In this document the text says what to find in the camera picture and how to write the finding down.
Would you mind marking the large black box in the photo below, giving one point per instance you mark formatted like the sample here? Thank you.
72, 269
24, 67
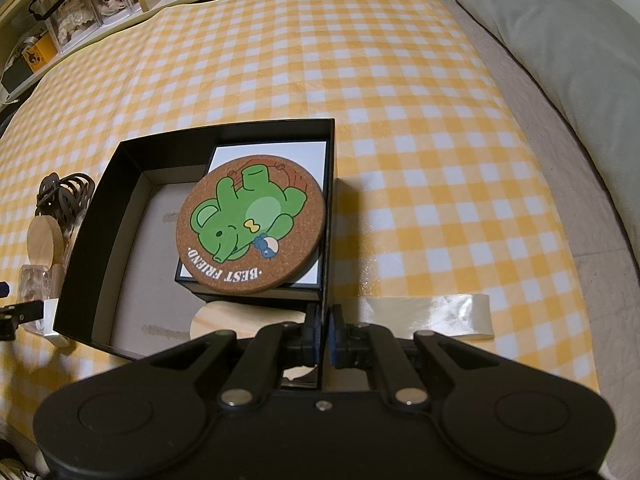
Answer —
120, 294

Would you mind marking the yellow storage box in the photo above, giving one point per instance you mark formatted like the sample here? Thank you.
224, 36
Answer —
38, 51

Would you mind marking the yellow checkered blanket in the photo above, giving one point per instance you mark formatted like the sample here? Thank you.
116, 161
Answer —
438, 191

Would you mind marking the round cork frog coaster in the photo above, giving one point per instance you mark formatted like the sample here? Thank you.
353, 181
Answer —
251, 224

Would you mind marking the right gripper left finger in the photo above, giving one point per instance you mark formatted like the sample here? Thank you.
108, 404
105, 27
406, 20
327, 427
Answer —
284, 355

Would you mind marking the clear tape strip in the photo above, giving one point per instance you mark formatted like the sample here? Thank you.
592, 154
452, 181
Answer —
462, 316

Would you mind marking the round wooden coaster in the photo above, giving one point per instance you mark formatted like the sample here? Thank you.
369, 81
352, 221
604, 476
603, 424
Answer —
45, 242

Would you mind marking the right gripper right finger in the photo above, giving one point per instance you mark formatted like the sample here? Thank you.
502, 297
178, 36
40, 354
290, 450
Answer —
374, 350

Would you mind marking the grey pillow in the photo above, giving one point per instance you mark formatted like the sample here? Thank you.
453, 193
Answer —
584, 54

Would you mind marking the white black Chanel box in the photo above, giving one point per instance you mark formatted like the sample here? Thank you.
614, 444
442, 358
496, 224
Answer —
313, 156

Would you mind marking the oval wooden lid box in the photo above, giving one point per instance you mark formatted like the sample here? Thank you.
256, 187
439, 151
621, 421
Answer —
244, 320

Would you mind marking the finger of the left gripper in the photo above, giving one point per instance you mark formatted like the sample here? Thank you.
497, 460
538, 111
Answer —
14, 315

